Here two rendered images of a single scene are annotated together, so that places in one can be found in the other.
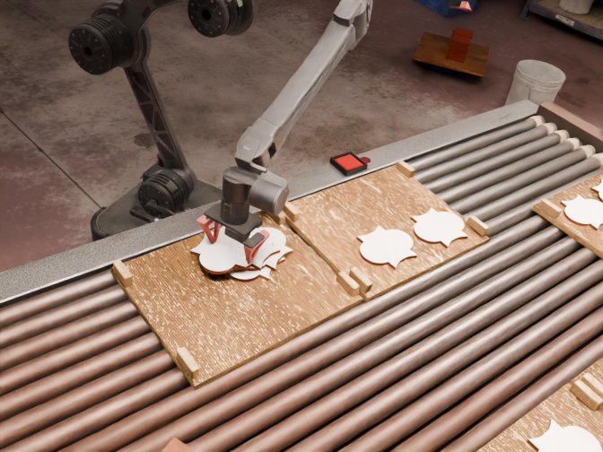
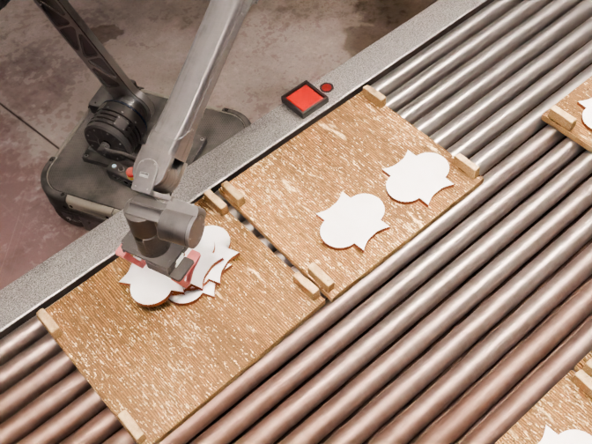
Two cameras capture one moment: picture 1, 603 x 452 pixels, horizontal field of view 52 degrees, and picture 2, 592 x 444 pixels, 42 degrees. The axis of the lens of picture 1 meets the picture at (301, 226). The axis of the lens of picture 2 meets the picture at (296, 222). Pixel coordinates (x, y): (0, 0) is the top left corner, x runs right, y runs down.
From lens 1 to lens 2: 42 cm
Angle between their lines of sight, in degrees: 15
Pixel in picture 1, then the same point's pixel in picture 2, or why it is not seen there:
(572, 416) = (572, 415)
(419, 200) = (394, 139)
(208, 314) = (151, 357)
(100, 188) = (48, 119)
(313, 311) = (269, 329)
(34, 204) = not seen: outside the picture
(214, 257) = (147, 286)
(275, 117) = (170, 128)
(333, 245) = (288, 231)
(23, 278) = not seen: outside the picture
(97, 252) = (21, 294)
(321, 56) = (214, 32)
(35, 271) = not seen: outside the picture
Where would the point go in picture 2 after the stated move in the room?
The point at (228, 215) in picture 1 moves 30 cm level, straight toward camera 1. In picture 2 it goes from (144, 250) to (145, 419)
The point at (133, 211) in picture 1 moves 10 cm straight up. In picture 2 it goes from (85, 157) to (77, 136)
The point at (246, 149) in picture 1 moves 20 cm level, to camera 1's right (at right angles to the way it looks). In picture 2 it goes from (143, 177) to (267, 174)
